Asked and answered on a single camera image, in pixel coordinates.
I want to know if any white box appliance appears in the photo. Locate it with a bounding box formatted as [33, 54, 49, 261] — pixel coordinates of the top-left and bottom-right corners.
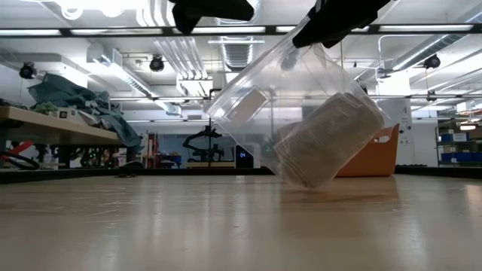
[233, 142, 261, 169]

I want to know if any red item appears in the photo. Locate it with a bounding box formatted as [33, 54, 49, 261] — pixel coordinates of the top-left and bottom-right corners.
[0, 141, 34, 162]

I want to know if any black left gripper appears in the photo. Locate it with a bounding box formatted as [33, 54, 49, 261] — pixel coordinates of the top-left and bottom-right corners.
[169, 0, 255, 36]

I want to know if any black overhead light bar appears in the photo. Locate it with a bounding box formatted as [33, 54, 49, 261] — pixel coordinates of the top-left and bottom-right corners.
[0, 23, 482, 38]

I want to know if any black cable loop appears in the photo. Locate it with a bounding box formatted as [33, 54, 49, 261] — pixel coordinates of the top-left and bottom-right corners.
[0, 150, 41, 172]

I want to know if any white cardboard box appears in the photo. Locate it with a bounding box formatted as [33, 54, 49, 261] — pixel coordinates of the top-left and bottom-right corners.
[56, 108, 88, 126]

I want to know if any red shelf rack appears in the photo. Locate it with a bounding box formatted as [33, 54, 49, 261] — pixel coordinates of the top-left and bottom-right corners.
[145, 131, 160, 169]

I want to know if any green leafy item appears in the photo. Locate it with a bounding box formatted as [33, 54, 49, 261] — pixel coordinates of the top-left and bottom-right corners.
[33, 102, 59, 116]

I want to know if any clear plastic zip bag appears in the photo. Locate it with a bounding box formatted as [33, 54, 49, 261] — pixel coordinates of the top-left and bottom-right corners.
[203, 14, 387, 189]

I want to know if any wooden top metal workbench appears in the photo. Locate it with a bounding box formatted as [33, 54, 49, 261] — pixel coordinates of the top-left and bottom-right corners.
[0, 105, 122, 169]

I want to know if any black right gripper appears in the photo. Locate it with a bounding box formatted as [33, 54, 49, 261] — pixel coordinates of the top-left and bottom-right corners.
[291, 0, 392, 49]

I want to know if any orange plastic bin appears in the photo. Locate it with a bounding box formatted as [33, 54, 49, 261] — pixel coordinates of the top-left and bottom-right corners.
[334, 123, 401, 178]

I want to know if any shelf with blue bins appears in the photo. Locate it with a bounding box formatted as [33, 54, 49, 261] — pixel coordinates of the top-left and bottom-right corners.
[435, 119, 482, 168]

